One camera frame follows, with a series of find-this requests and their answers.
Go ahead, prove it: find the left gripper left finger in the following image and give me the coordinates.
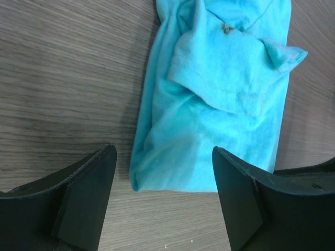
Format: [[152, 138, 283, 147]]
[[1, 145, 117, 250]]

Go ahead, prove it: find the cyan t shirt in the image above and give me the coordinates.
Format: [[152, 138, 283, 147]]
[[129, 1, 307, 192]]

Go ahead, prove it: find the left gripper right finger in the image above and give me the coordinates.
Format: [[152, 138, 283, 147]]
[[212, 147, 334, 250]]

